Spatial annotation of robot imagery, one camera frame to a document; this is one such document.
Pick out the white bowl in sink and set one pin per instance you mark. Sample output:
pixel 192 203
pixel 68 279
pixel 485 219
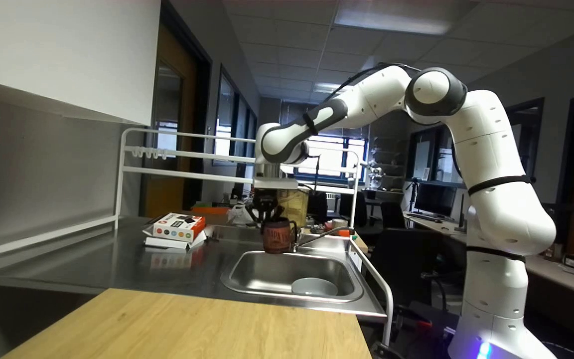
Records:
pixel 314 285

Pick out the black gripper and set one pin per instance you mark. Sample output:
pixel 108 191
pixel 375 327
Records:
pixel 262 203

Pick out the sink faucet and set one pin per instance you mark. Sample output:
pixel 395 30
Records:
pixel 308 239

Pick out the white upper cabinet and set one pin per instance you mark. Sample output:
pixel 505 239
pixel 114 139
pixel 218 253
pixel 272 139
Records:
pixel 80 57

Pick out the wooden board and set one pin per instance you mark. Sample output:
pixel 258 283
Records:
pixel 122 323

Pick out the yellow cylindrical container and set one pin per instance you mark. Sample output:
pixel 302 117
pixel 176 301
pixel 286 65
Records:
pixel 294 205

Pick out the white wire dish rack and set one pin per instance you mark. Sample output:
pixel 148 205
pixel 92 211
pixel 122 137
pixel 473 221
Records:
pixel 194 171

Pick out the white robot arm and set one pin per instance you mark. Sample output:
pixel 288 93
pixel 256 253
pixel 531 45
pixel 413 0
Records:
pixel 505 217

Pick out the white flat box underneath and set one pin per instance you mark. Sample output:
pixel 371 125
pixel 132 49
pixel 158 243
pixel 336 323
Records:
pixel 180 243

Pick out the orange box behind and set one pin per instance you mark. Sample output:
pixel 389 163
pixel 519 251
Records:
pixel 214 213

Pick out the colourful white box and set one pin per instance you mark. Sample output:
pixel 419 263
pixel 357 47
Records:
pixel 180 225

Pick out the stainless steel sink basin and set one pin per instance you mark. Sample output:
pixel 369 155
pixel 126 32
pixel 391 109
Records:
pixel 272 275

